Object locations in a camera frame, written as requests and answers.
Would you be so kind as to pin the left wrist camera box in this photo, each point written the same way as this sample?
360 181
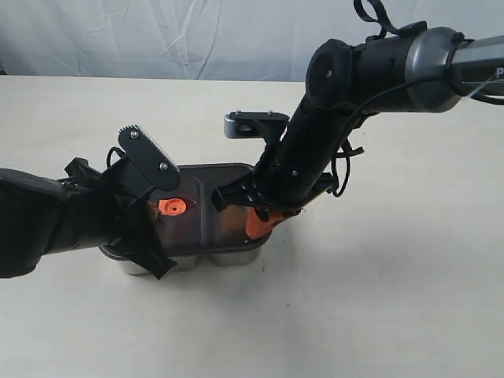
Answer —
149 158

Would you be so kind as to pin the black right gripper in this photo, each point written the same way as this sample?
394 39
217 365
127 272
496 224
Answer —
283 180

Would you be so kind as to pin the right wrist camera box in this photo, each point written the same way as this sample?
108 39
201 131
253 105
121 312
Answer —
254 125

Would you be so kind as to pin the stainless steel lunch box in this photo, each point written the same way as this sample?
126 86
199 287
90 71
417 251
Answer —
190 226

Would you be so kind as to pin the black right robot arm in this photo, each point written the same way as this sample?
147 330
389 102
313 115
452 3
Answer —
415 69

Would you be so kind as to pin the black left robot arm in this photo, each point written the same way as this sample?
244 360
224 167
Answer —
86 209

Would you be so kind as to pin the dark transparent lunch box lid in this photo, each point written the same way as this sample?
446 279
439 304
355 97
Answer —
186 221

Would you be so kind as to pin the yellow toy cheese wedge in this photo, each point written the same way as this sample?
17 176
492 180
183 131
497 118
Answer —
233 223

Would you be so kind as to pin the blue-grey backdrop cloth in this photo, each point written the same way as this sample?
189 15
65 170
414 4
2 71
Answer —
188 40

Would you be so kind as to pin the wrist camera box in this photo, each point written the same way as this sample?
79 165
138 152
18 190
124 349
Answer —
254 125
149 158

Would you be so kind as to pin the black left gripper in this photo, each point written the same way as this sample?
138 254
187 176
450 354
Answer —
136 243

